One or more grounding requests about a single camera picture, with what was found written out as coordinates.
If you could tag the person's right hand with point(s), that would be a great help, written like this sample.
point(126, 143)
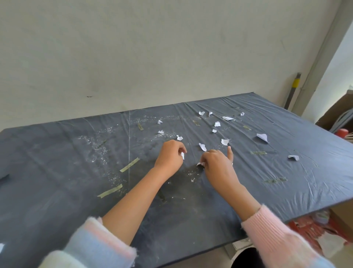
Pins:
point(220, 171)

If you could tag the person's left hand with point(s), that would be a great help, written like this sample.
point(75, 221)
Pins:
point(168, 160)

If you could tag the pale green tape strip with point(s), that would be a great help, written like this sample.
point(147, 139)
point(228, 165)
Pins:
point(110, 191)
point(129, 165)

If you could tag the white paper scraps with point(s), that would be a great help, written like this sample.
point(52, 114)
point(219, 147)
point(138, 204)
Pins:
point(262, 137)

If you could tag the person's right forearm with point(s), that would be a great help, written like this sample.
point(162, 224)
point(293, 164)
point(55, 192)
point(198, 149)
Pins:
point(270, 237)

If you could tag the person's left forearm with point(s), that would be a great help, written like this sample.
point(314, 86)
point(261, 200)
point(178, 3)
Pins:
point(129, 209)

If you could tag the person's black trousers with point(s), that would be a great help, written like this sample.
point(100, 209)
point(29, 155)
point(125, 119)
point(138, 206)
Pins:
point(246, 261)

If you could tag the red and white package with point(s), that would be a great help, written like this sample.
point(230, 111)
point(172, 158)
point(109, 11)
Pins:
point(306, 229)

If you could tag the grey pole yellow band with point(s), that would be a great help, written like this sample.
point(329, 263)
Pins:
point(291, 94)

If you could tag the clear plastic bottle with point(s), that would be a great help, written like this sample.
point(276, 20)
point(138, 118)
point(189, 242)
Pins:
point(321, 217)

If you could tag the dark grey covered table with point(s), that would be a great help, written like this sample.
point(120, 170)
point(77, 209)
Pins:
point(55, 179)

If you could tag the red capped item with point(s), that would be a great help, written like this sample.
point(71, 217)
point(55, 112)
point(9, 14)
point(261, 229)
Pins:
point(342, 133)

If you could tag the brown cardboard box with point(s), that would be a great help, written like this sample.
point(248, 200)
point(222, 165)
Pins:
point(335, 107)
point(343, 218)

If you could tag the white plastic bag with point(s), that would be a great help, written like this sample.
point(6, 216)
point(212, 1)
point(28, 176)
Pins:
point(331, 244)

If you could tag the grey wall pipe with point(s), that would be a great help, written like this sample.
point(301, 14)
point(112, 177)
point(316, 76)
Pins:
point(317, 56)

